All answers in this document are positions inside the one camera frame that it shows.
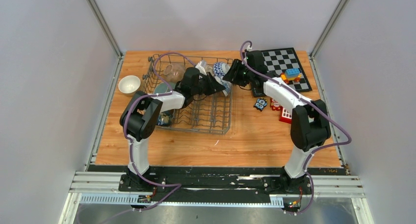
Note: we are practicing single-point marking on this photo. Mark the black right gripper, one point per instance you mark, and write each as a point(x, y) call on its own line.
point(236, 66)

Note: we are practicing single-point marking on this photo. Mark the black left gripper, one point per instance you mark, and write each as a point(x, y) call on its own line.
point(213, 87)

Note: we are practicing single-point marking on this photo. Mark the plain beige bowl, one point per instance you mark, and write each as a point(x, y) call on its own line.
point(129, 84)

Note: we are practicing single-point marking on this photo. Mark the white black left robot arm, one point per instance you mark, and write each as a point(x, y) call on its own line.
point(140, 117)

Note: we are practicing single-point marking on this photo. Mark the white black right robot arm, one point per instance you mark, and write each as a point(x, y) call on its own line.
point(309, 124)

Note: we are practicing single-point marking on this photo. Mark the white bowl blue roses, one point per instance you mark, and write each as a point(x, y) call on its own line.
point(228, 88)

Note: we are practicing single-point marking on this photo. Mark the blue white zigzag bowl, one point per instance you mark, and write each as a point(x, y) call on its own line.
point(220, 69)

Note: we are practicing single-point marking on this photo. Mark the beige bowl with flower sprig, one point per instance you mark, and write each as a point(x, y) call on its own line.
point(209, 69)

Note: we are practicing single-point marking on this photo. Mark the black blue owl block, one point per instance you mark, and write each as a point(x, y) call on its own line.
point(260, 104)

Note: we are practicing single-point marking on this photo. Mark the black white chessboard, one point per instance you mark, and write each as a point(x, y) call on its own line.
point(280, 60)

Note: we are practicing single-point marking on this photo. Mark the teal bowl with orange flower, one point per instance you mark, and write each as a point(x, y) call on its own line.
point(164, 88)

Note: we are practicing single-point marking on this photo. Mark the red owl toy block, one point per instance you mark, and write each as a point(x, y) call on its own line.
point(274, 105)

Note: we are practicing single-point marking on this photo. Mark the dark blue floral bowl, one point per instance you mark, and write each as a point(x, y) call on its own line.
point(164, 120)

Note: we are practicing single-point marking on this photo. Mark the toy brick car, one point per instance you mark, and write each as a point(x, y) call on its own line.
point(289, 75)

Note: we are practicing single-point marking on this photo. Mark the red toy house block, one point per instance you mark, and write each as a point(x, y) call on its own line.
point(285, 116)

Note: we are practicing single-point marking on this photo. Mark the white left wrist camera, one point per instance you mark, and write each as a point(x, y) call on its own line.
point(202, 67)

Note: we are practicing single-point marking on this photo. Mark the grey wire dish rack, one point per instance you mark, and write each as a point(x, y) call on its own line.
point(211, 114)

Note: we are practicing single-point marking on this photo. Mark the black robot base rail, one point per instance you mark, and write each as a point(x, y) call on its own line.
point(211, 184)

